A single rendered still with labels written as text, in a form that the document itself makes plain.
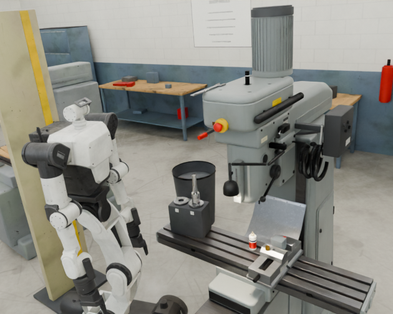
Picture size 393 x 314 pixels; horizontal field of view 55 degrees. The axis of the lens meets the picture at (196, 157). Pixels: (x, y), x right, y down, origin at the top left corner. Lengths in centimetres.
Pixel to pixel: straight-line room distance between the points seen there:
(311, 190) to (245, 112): 86
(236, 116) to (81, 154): 68
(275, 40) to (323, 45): 422
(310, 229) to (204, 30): 519
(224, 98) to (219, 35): 531
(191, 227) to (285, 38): 116
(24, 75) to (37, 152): 139
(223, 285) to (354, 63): 446
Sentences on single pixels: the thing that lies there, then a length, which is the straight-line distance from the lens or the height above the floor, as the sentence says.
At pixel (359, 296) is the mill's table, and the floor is 97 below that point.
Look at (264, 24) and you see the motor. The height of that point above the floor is 214.
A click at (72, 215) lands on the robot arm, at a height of 146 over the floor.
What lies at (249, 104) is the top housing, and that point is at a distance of 156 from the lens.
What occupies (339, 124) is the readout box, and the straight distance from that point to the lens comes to 187.
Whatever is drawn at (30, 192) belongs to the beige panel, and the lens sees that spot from 310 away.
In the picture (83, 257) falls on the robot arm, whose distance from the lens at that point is 184.
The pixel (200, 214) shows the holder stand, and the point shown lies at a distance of 219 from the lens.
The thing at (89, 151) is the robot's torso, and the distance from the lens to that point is 170.
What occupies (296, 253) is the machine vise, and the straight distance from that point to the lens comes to 212.
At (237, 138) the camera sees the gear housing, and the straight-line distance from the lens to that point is 172.
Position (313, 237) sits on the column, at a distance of 244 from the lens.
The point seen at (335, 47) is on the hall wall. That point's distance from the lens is 603.
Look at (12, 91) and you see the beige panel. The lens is 292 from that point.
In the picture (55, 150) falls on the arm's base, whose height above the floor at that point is 175.
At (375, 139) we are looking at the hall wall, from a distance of 615.
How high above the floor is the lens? 224
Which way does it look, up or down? 22 degrees down
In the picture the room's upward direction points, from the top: 5 degrees counter-clockwise
